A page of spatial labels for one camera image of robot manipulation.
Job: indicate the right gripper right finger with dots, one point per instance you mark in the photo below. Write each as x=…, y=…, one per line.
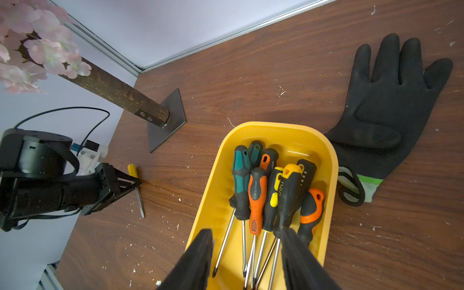
x=301, y=269

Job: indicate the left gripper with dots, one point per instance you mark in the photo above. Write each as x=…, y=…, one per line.
x=39, y=177

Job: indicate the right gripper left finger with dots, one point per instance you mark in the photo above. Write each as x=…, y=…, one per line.
x=193, y=269

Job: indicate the slim yellow handle screwdriver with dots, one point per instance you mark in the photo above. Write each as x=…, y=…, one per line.
x=133, y=172

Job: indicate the orange black screwdriver group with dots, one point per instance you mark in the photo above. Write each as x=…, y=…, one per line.
x=310, y=214

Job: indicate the large green black screwdriver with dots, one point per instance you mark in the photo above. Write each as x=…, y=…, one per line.
x=239, y=201

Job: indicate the yellow black striped screwdriver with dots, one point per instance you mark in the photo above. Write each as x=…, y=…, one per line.
x=269, y=215

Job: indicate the small orange screwdriver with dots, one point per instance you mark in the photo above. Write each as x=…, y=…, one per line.
x=257, y=191

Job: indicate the small green black screwdriver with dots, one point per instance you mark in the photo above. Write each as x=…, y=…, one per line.
x=255, y=150

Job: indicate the yellow plastic storage box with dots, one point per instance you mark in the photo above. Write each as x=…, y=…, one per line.
x=293, y=142

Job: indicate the pink artificial blossom tree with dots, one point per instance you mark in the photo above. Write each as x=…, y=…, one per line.
x=36, y=43

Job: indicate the black work glove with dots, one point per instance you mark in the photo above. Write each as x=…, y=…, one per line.
x=388, y=105

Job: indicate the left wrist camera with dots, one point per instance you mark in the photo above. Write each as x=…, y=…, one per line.
x=90, y=156

